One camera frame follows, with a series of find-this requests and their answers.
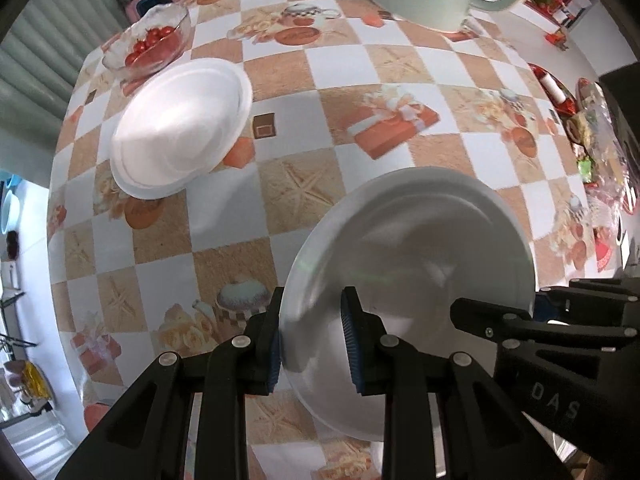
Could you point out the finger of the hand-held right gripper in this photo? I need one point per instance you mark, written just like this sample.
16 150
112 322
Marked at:
590 300
480 320

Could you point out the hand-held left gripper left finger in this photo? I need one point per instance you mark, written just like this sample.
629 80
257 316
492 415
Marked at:
274 365

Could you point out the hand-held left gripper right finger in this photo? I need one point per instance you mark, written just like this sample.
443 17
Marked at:
350 345

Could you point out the white foam bowl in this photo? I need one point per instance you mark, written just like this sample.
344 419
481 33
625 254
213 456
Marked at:
410 240
175 125

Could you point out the red woven mat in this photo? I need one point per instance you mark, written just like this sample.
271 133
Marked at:
602 255

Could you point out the white roll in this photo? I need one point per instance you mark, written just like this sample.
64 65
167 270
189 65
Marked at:
552 87

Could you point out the red tray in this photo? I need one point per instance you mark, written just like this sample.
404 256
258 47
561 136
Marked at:
537 72

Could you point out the checkered printed tablecloth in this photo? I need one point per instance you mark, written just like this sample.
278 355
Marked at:
340 70

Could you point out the glass bowl of tomatoes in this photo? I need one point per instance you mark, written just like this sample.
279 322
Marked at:
150 47

